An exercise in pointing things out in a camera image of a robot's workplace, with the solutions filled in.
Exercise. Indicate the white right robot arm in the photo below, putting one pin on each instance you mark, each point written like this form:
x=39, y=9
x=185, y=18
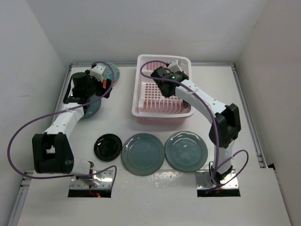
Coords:
x=224, y=119

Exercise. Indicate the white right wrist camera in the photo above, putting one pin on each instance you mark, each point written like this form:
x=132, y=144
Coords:
x=175, y=65

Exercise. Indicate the metal base plate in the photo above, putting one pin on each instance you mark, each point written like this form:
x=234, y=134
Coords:
x=100, y=181
x=203, y=181

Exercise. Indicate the red and teal plate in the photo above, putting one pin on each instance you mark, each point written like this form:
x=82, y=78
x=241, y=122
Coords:
x=113, y=74

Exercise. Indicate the white pink dish rack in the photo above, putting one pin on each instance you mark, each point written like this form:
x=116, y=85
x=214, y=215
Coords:
x=154, y=100

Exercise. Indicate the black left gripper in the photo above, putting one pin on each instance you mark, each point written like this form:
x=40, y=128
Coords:
x=90, y=78

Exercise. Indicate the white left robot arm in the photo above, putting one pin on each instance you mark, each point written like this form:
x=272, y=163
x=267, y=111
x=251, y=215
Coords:
x=52, y=152

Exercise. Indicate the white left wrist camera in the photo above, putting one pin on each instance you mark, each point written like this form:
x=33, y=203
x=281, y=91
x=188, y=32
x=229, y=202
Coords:
x=97, y=72

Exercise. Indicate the dark teal speckled plate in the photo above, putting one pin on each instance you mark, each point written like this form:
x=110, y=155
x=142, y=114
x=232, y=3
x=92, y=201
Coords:
x=91, y=109

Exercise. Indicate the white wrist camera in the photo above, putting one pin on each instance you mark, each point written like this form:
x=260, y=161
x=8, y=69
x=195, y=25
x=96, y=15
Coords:
x=97, y=72
x=175, y=65

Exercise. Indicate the aluminium frame rail right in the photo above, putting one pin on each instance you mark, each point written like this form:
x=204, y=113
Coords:
x=262, y=160

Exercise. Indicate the aluminium frame rail left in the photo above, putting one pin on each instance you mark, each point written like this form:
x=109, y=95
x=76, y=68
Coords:
x=52, y=131

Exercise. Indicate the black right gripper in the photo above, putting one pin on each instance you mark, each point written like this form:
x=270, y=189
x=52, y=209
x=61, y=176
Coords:
x=183, y=72

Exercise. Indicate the aluminium frame rail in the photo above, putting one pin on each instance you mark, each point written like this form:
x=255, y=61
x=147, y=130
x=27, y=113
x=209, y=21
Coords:
x=52, y=131
x=262, y=160

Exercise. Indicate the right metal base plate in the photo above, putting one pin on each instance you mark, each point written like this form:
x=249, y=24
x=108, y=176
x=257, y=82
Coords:
x=203, y=181

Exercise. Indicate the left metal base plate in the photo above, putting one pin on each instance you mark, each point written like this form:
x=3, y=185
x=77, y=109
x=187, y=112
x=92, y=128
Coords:
x=100, y=181

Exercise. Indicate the grey-green plate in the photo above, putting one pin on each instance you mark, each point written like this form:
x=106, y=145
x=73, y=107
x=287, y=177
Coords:
x=186, y=151
x=143, y=154

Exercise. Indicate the black small plate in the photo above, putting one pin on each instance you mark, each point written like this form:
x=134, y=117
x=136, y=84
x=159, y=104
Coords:
x=107, y=147

